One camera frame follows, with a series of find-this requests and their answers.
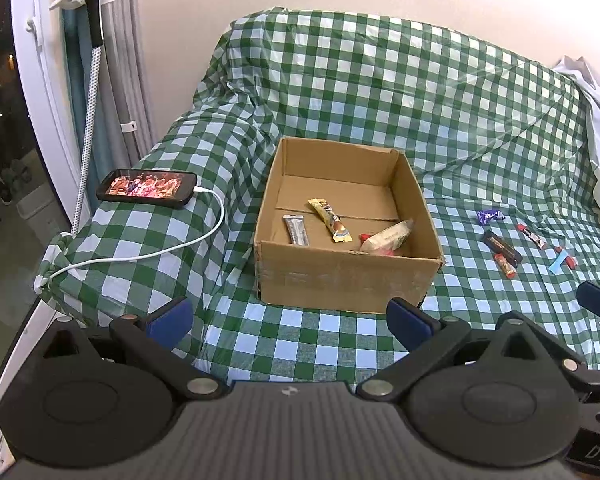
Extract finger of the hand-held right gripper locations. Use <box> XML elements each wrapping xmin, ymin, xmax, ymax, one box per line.
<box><xmin>577</xmin><ymin>281</ymin><xmax>600</xmax><ymax>331</ymax></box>

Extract clear cracker pack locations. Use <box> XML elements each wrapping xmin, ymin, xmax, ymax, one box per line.
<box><xmin>360</xmin><ymin>219</ymin><xmax>415</xmax><ymax>256</ymax></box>

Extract black smartphone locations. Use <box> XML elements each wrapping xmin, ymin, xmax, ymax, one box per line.
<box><xmin>96</xmin><ymin>169</ymin><xmax>199</xmax><ymax>210</ymax></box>

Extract small orange red candy bar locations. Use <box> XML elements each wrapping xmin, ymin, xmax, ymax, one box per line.
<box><xmin>495</xmin><ymin>254</ymin><xmax>518</xmax><ymax>280</ymax></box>

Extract grey shoes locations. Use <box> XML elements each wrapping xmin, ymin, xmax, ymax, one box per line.
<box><xmin>0</xmin><ymin>160</ymin><xmax>33</xmax><ymax>206</ymax></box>

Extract green checked cloth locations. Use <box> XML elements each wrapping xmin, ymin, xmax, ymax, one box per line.
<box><xmin>35</xmin><ymin>7</ymin><xmax>600</xmax><ymax>386</ymax></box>

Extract dark chocolate bar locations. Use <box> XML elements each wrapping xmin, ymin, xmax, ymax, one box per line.
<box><xmin>481</xmin><ymin>231</ymin><xmax>524</xmax><ymax>268</ymax></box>

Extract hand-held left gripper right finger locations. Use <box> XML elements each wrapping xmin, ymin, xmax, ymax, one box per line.
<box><xmin>355</xmin><ymin>297</ymin><xmax>556</xmax><ymax>402</ymax></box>

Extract yellow snack bar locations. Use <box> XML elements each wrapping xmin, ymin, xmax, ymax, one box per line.
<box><xmin>307</xmin><ymin>198</ymin><xmax>353</xmax><ymax>243</ymax></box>

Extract teal curtain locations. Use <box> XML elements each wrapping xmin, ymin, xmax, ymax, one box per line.
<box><xmin>62</xmin><ymin>5</ymin><xmax>93</xmax><ymax>176</ymax></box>

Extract silver snack bar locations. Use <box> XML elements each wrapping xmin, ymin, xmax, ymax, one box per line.
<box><xmin>281</xmin><ymin>214</ymin><xmax>311</xmax><ymax>247</ymax></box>

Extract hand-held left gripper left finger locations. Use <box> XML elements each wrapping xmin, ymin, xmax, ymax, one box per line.
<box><xmin>27</xmin><ymin>296</ymin><xmax>226</xmax><ymax>402</ymax></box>

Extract cardboard box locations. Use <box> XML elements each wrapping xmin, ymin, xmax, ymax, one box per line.
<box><xmin>254</xmin><ymin>136</ymin><xmax>446</xmax><ymax>315</ymax></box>

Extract white charging cable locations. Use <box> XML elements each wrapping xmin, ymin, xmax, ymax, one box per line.
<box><xmin>47</xmin><ymin>187</ymin><xmax>226</xmax><ymax>281</ymax></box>

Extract red coffee stick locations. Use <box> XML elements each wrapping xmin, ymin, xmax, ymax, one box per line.
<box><xmin>516</xmin><ymin>224</ymin><xmax>547</xmax><ymax>250</ymax></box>

